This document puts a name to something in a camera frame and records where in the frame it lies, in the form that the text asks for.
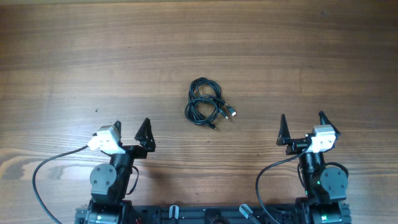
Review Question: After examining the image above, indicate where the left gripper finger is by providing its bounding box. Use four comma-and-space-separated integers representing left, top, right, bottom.
134, 118, 155, 147
113, 120, 121, 144

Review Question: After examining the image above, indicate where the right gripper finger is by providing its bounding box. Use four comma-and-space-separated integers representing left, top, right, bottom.
318, 111, 340, 136
276, 114, 291, 146

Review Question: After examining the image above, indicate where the thick black USB cable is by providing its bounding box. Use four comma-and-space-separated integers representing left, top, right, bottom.
187, 77, 237, 118

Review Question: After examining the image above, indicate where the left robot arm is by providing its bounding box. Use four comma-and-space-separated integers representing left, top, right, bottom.
75, 118, 156, 224

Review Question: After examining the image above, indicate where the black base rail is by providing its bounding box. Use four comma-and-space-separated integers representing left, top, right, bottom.
75, 203, 352, 224

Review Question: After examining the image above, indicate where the left camera cable black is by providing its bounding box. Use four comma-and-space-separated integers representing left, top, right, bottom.
33, 148, 86, 223

